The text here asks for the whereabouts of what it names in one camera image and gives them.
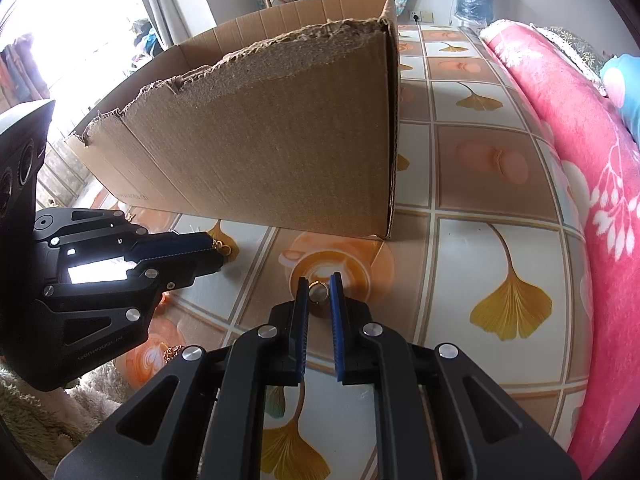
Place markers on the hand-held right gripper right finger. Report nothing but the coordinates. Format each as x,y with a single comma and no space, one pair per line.
337,330

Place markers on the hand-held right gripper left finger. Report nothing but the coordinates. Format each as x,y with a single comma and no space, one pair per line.
301,330

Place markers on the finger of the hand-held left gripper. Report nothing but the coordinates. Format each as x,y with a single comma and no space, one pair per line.
185,270
170,244

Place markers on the brown cardboard box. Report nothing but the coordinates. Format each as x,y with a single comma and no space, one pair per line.
275,150

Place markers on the hanging dark clothes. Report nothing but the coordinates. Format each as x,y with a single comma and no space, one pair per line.
20,70

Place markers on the white fluffy rug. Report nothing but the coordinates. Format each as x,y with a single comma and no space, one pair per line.
95,385

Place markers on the pile of clothes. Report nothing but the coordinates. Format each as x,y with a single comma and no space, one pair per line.
147,40

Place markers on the grey curtain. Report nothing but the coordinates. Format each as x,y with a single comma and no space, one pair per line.
170,0

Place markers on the pink floral blanket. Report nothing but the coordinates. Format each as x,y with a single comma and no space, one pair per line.
590,160

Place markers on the grey lace blanket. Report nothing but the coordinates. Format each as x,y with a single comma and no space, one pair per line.
575,47

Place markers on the blue pillow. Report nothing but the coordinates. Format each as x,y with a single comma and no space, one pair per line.
625,90

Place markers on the wall socket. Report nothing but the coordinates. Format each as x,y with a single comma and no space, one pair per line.
422,15

